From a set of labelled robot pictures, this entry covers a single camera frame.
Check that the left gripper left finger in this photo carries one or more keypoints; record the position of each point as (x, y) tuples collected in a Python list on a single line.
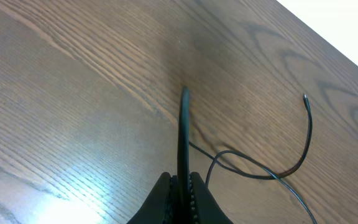
[(159, 206)]

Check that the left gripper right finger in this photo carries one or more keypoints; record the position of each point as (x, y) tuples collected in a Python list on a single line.
[(204, 209)]

